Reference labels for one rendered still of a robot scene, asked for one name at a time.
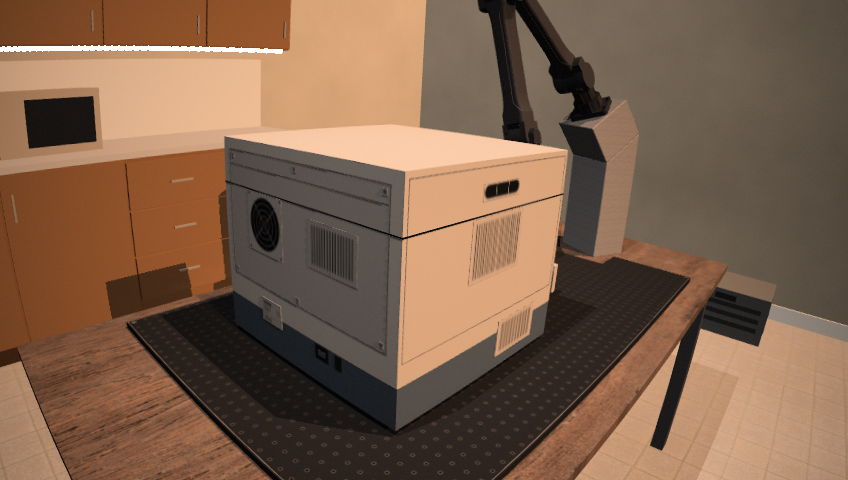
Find beige benchtop instrument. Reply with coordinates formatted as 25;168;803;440
224;124;568;431

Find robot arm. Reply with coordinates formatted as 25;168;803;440
478;0;612;145

